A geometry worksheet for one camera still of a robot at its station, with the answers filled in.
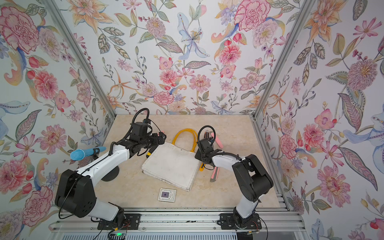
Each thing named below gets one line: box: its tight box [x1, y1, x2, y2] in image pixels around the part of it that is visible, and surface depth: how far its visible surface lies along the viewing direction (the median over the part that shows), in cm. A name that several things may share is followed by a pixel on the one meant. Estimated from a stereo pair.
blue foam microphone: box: [70, 146, 107, 161], surface depth 66 cm
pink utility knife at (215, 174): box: [210, 166, 220, 182], surface depth 90 cm
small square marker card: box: [158, 187, 177, 203], surface depth 82 cm
